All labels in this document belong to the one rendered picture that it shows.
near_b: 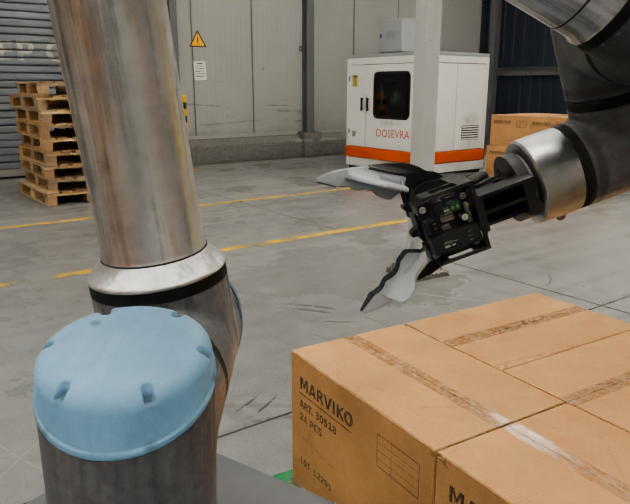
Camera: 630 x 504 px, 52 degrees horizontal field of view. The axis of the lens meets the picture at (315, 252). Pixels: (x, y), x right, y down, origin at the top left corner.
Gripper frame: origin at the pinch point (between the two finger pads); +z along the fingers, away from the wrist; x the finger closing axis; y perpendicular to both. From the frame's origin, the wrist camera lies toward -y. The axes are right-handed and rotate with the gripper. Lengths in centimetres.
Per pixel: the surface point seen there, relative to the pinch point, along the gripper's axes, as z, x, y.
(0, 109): 316, -103, -870
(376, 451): 3, 67, -65
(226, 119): 40, 16, -1049
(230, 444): 51, 96, -145
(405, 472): -1, 68, -55
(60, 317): 141, 63, -289
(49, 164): 220, -15, -649
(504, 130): -291, 133, -720
